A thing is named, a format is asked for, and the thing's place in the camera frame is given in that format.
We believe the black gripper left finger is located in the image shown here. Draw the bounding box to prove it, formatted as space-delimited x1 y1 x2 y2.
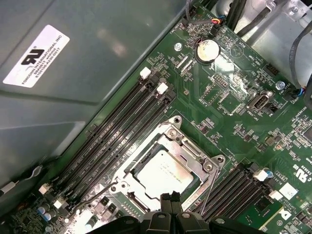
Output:
90 193 174 234

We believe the round coin battery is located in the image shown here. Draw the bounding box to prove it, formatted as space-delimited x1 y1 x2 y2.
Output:
194 39 221 65

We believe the white Foxconn label sticker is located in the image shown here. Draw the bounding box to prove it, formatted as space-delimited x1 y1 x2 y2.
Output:
2 24 71 88

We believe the internal USB port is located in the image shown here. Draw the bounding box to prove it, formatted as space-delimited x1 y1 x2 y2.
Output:
246 94 273 110

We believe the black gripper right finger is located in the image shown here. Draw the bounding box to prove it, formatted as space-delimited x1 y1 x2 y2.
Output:
172 192 259 234

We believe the metal locking lever wire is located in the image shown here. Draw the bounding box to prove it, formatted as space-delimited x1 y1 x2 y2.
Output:
200 165 220 216
69 180 117 216

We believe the green motherboard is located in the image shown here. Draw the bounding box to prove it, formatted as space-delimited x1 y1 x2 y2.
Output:
24 0 312 234

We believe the black RAM slot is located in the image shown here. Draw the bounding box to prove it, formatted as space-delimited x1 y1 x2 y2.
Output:
55 82 169 209
64 94 175 215
40 68 150 195
195 165 255 217
204 170 268 226
48 77 158 200
214 181 273 232

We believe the metal drive cage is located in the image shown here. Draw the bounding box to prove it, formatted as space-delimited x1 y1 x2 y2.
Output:
209 0 312 88

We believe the black PC case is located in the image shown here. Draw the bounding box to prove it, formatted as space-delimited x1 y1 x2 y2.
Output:
0 0 312 234

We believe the black wire bundle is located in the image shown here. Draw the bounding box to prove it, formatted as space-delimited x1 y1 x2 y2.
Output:
228 0 269 35

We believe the CPU socket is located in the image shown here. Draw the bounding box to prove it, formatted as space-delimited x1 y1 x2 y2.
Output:
108 116 226 220

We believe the thin black wire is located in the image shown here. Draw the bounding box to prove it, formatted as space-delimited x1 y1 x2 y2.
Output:
184 0 195 25

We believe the silver CPU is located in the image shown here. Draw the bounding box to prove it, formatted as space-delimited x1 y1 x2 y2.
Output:
130 148 199 199

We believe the white board sticker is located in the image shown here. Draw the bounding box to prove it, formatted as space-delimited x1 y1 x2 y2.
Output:
279 183 298 202

